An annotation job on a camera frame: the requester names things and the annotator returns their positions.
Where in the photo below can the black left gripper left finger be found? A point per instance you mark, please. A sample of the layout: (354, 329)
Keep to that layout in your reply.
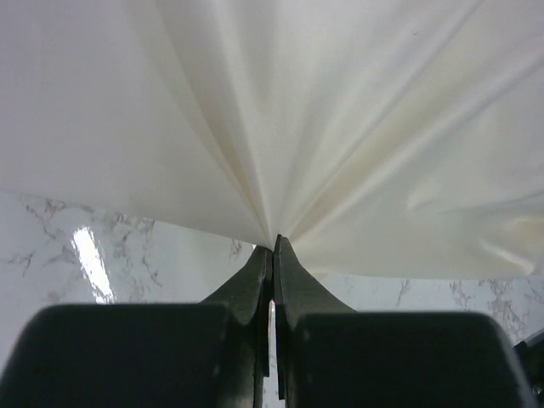
(208, 354)

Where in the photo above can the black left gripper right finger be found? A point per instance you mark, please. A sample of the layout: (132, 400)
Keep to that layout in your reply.
(329, 355)

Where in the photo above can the cream satin pillowcase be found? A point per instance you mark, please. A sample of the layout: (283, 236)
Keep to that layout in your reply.
(382, 138)

